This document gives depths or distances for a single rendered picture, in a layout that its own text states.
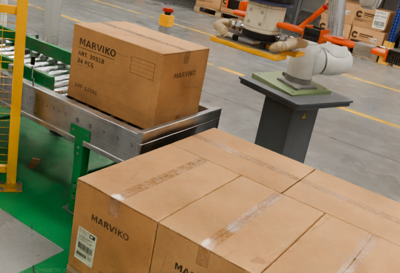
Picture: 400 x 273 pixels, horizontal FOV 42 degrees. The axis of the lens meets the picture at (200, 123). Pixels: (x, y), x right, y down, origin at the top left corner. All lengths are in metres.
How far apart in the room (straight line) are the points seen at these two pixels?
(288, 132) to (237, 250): 1.41
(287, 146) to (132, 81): 1.06
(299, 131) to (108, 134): 1.19
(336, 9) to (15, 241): 2.14
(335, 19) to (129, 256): 1.88
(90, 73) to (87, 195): 0.91
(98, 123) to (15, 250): 0.70
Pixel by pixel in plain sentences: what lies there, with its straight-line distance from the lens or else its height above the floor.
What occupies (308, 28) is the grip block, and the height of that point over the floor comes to 1.22.
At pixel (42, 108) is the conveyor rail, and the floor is 0.50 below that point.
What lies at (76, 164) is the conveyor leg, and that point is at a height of 0.29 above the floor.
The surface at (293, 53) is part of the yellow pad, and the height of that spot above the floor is 1.08.
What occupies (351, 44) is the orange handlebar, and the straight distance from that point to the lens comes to 2.16.
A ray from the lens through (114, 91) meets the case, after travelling 2.66.
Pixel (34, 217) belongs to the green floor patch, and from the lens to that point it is 2.82.
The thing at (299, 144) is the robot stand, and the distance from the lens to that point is 3.18.
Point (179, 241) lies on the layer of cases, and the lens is 1.80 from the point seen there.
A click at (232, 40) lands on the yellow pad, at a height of 1.09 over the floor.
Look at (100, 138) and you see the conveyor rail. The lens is 2.56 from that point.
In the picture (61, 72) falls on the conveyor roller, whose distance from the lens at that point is 3.35.
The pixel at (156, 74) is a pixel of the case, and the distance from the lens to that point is 2.47.
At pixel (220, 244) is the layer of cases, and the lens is 1.78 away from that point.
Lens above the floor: 1.49
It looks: 20 degrees down
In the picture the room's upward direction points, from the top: 11 degrees clockwise
